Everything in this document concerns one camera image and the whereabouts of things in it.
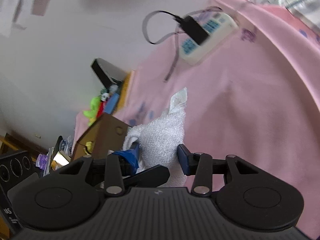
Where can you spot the pink floral bed sheet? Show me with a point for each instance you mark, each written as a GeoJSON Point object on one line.
{"type": "Point", "coordinates": [255, 96]}

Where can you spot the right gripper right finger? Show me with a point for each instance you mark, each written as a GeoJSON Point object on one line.
{"type": "Point", "coordinates": [199, 165]}

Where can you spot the brown cardboard box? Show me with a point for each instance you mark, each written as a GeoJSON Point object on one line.
{"type": "Point", "coordinates": [107, 134]}

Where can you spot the yellow plush toy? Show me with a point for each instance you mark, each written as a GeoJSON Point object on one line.
{"type": "Point", "coordinates": [88, 147]}

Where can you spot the white power strip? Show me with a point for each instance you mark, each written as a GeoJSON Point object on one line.
{"type": "Point", "coordinates": [219, 26]}

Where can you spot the blue oval plush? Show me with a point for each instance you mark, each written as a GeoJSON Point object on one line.
{"type": "Point", "coordinates": [111, 103]}

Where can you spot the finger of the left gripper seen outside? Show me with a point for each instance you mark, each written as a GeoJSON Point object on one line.
{"type": "Point", "coordinates": [152, 177]}

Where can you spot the black phone on stand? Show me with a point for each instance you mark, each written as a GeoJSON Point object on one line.
{"type": "Point", "coordinates": [107, 73]}

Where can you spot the white fluffy plush toy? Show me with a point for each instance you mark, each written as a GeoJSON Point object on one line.
{"type": "Point", "coordinates": [158, 140]}

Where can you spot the yellow tissue box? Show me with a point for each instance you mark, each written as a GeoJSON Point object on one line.
{"type": "Point", "coordinates": [60, 159]}

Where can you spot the lime green plush toy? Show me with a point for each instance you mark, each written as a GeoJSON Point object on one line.
{"type": "Point", "coordinates": [91, 114]}

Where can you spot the red plush toy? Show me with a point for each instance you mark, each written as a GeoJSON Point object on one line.
{"type": "Point", "coordinates": [101, 109]}

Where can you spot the yellow book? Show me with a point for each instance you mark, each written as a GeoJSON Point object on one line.
{"type": "Point", "coordinates": [125, 90]}

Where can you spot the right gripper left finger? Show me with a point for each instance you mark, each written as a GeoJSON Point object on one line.
{"type": "Point", "coordinates": [119, 164]}

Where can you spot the black charger adapter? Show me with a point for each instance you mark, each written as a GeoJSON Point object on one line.
{"type": "Point", "coordinates": [193, 29]}

